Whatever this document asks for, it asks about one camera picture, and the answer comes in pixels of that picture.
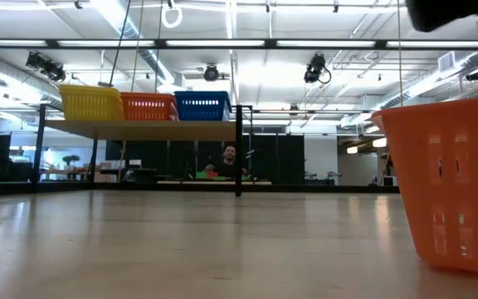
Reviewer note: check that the person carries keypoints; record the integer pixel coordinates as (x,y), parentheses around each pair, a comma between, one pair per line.
(227,168)

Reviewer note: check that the round black hanging camera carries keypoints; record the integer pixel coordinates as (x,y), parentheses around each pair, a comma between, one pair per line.
(211,73)

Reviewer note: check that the black partition panels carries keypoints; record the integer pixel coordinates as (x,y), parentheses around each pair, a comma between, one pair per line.
(289,158)

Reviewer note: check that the white LED light bar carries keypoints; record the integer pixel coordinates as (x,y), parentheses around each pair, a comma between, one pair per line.
(326,42)
(11,42)
(436,42)
(106,42)
(214,42)

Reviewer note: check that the wooden shelf with black legs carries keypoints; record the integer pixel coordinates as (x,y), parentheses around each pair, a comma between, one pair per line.
(139,129)

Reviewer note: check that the green potted plant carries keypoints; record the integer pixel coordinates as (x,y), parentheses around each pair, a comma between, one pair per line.
(71,158)

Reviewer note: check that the yellow plastic basket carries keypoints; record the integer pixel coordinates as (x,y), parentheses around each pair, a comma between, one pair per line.
(89,104)

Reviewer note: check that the black aluminium rig frame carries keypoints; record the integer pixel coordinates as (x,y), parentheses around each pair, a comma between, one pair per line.
(270,42)

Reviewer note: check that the blue plastic basket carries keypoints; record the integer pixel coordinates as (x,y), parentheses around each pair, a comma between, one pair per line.
(201,112)

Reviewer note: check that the white air vent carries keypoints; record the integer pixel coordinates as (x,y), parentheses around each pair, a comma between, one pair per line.
(446,62)

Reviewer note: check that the orange plastic basket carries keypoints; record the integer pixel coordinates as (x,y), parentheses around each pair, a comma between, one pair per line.
(450,187)
(147,110)

